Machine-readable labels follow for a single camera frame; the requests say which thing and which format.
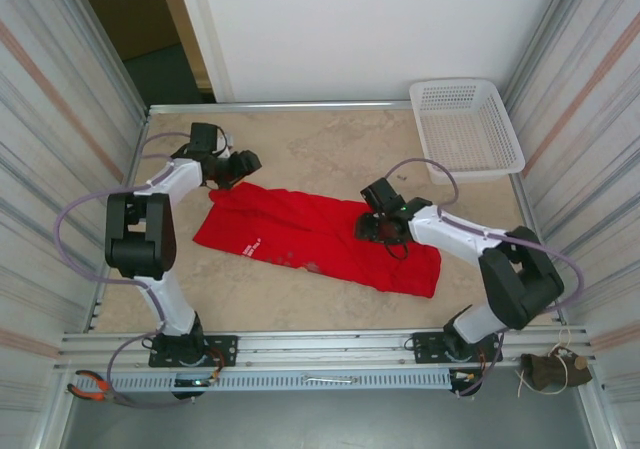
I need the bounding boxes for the red t-shirt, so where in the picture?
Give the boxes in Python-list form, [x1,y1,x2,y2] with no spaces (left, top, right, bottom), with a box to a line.
[193,181,444,300]

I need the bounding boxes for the white plastic basket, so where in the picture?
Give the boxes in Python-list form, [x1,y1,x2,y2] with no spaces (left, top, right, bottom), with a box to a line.
[408,77,526,186]

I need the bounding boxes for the small circuit board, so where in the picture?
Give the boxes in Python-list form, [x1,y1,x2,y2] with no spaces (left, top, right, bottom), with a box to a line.
[449,368,484,398]
[172,376,221,389]

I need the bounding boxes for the brown cloth pouch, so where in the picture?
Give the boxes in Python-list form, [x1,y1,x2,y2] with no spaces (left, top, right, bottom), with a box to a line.
[519,351,594,393]

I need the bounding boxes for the thin black wire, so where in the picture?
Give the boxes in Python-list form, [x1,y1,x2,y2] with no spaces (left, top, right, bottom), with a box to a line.
[383,238,410,261]

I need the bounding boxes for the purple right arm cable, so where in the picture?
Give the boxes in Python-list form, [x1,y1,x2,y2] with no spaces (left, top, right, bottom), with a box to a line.
[387,157,586,398]

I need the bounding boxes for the wooden door frame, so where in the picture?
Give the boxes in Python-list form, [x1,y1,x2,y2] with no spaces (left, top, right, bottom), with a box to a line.
[153,0,217,104]

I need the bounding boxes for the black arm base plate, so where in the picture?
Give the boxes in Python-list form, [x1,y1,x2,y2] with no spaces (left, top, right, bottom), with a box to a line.
[410,331,504,366]
[148,335,239,369]

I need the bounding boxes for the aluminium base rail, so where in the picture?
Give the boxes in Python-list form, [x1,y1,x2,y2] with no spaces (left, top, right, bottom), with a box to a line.
[59,326,591,371]

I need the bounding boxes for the aluminium enclosure post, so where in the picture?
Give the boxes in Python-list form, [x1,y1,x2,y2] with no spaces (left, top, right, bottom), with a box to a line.
[62,0,151,120]
[577,383,626,449]
[34,368,76,449]

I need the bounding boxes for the grey slotted cable duct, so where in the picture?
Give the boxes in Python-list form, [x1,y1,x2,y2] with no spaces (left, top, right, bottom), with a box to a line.
[107,368,454,393]

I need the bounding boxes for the thin beige string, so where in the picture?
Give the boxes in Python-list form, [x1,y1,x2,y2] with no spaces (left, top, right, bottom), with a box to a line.
[516,326,577,399]

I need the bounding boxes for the orange handled pliers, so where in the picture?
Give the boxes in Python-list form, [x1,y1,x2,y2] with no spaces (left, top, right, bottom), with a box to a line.
[67,368,136,409]

